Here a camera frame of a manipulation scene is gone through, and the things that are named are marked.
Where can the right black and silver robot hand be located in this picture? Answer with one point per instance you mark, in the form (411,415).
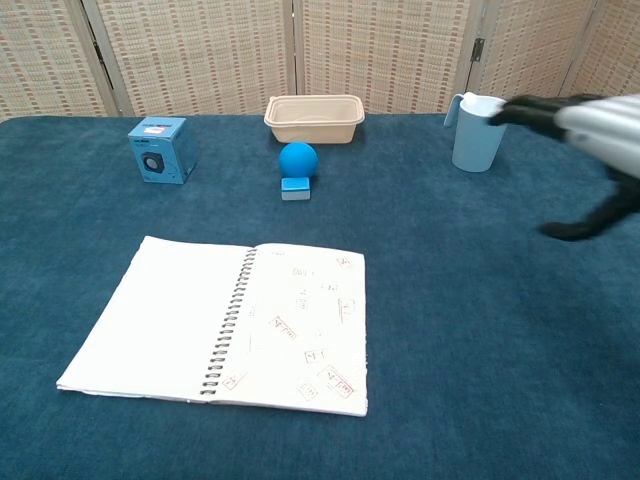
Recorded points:
(597,125)

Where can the kraft cover spiral notebook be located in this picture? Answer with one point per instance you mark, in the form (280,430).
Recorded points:
(210,320)

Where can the dark teal table cloth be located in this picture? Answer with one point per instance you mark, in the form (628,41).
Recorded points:
(475,325)

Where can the beige rectangular food container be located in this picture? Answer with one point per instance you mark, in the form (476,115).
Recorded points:
(314,125)

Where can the blue ball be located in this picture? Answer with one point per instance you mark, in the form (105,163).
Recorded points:
(298,160)

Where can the small blue and grey block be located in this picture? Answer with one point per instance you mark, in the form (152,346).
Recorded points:
(295,188)

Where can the woven folding screen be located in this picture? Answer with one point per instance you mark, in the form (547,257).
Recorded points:
(210,55)

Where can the blue speaker carton box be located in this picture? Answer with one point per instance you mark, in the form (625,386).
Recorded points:
(161,150)

